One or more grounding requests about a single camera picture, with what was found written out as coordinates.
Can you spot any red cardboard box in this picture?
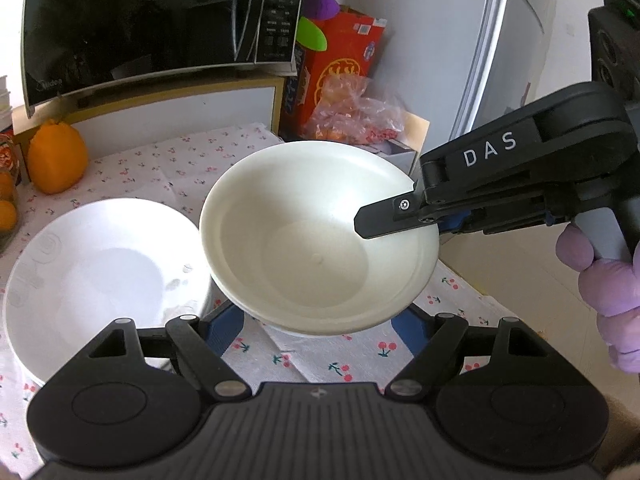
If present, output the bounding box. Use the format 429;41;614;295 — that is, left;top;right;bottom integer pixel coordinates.
282;6;387;142

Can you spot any cherry print tablecloth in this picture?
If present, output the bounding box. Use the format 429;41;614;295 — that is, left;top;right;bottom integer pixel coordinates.
0;121;501;466

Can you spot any purple toy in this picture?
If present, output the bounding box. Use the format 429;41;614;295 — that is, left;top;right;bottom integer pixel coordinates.
304;0;339;22

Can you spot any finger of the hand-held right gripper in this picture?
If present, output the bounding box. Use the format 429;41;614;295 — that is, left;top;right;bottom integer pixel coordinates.
438;212;474;235
353;191;427;240

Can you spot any glass jar of small oranges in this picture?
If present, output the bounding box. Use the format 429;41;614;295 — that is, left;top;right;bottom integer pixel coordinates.
0;134;22;253

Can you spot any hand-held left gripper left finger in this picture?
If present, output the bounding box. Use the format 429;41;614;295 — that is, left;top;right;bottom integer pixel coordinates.
87;305;252;402

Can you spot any plastic bag of small oranges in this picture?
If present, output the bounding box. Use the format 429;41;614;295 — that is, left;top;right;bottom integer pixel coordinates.
302;76;407;148

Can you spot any person's right hand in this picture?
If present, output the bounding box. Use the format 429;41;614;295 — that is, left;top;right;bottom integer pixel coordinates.
555;222;640;375

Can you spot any plain orange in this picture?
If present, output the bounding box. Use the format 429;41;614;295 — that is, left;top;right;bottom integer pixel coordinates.
26;119;89;196

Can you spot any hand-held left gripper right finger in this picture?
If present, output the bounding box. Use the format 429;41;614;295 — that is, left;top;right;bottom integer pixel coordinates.
385;305;554;397

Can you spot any black microwave oven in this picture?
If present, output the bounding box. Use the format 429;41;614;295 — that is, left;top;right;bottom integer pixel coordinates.
21;0;309;107

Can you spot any green toy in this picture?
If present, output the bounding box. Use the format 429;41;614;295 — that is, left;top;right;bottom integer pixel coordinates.
296;16;329;52

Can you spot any small cream bowl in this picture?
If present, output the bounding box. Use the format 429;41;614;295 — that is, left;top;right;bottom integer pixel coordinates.
198;141;442;339

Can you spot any grey refrigerator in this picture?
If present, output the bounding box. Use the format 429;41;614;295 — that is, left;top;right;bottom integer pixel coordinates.
446;0;608;142

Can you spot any white plate with grey flowers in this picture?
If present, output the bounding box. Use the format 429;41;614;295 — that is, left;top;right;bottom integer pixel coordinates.
2;198;213;387

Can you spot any white and dark cardboard box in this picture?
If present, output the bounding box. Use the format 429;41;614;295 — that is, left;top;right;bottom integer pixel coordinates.
387;110;432;173

